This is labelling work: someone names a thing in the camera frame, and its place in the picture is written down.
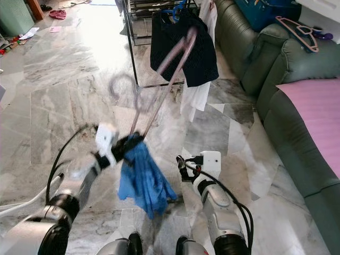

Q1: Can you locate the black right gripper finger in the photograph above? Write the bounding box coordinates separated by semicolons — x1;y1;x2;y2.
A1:
176;154;190;182

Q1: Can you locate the pink cloth mat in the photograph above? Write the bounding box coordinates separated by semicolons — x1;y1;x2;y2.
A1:
276;77;340;192

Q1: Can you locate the blue cushion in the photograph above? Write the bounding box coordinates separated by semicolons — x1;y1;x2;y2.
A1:
234;0;303;31

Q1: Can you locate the blue plastic hanger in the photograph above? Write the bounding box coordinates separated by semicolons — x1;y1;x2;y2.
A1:
162;0;192;24

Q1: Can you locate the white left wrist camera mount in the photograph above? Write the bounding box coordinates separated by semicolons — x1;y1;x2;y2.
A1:
95;123;120;160

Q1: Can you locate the white paper sheet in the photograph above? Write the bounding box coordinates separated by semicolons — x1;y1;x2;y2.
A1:
20;28;40;41

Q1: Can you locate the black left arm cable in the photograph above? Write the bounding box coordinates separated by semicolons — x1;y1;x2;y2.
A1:
46;125;101;202

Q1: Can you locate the pink plastic hanger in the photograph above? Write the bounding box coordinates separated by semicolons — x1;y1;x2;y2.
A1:
109;27;198;139
275;15;320;54

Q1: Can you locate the brown wooden post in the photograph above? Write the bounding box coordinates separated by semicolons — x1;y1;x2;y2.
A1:
27;0;44;22

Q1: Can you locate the blue cloth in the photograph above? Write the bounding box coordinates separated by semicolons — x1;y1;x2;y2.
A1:
118;139;179;219

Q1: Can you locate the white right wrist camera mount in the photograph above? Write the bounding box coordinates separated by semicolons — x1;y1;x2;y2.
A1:
199;150;223;181

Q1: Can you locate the white pillow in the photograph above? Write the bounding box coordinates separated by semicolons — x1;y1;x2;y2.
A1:
297;0;340;22

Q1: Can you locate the navy blue garment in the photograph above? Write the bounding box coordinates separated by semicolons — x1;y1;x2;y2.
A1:
150;8;219;88

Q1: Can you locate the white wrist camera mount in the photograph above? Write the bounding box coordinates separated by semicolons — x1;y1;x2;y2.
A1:
199;150;223;181
95;123;120;160

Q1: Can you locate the black metal drying rack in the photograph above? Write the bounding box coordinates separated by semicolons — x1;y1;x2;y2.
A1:
121;0;202;90

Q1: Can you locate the green plastic laundry bin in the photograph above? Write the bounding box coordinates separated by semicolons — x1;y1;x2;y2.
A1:
0;0;35;38

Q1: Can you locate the dark left robot foot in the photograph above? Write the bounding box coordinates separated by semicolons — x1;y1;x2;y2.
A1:
98;233;144;255

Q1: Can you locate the dark green leather sofa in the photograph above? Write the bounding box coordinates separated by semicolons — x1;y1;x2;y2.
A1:
212;0;340;255

